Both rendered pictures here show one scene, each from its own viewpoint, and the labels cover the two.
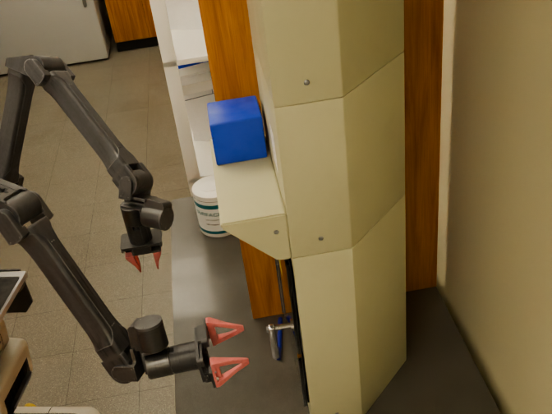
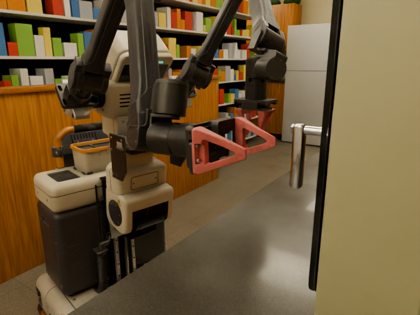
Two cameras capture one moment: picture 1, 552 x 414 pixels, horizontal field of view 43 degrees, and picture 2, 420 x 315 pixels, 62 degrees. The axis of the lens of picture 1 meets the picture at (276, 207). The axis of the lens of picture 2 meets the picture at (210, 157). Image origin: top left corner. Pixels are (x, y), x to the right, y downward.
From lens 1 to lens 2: 110 cm
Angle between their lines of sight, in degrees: 39
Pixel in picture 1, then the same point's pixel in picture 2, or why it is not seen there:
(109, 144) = (262, 10)
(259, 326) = not seen: hidden behind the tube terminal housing
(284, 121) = not seen: outside the picture
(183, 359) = (182, 132)
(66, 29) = not seen: hidden behind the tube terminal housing
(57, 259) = (137, 9)
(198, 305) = (285, 192)
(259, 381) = (287, 258)
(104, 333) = (138, 88)
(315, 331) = (357, 124)
